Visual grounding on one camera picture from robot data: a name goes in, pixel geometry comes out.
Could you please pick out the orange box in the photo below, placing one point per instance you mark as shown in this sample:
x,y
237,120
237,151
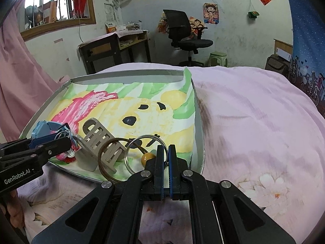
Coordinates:
x,y
110,28

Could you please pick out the green plastic stool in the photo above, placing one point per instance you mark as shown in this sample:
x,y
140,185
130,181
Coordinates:
x,y
218,58

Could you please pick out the pink curtain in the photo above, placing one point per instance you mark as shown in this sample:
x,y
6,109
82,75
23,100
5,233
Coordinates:
x,y
22,81

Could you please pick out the wooden board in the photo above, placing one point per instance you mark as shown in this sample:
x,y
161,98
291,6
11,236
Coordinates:
x,y
283,49

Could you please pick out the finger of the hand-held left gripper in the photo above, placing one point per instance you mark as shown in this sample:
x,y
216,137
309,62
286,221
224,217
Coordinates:
x,y
55,147
40,142

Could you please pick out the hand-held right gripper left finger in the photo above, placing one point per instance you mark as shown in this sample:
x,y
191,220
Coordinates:
x,y
158,172

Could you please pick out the brown bag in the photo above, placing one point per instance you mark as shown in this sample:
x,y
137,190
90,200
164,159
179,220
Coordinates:
x,y
276,66

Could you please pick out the blue wrist watch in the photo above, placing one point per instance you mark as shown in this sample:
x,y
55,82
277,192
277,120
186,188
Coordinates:
x,y
40,128

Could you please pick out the grey cardboard box tray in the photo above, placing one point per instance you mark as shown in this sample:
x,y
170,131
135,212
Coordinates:
x,y
142,73

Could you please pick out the colourful printed cloth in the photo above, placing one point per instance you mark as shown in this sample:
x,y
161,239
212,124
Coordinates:
x,y
152,111

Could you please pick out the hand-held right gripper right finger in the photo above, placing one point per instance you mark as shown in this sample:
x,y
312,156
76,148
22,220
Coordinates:
x,y
171,172

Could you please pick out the pile of papers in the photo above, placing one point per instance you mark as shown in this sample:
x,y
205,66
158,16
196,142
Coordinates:
x,y
129,27

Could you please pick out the beige slotted hair clip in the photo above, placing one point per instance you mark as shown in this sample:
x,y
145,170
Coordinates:
x,y
87,157

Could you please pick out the black office chair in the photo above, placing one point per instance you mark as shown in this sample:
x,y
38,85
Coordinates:
x,y
177,25

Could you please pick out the wooden framed window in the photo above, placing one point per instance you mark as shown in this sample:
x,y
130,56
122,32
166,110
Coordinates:
x,y
58,24

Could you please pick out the large cartoon wall poster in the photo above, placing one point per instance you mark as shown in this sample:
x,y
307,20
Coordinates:
x,y
196,24

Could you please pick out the dark wooden desk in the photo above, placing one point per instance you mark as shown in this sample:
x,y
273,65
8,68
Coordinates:
x,y
101,48

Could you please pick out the white wall calendar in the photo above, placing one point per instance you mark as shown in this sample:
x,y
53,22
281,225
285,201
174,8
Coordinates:
x,y
113,12

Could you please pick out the blue printed curtain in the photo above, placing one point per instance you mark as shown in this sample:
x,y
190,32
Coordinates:
x,y
307,43

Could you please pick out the green hanging wall ornament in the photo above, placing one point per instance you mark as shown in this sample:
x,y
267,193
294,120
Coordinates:
x,y
253,14

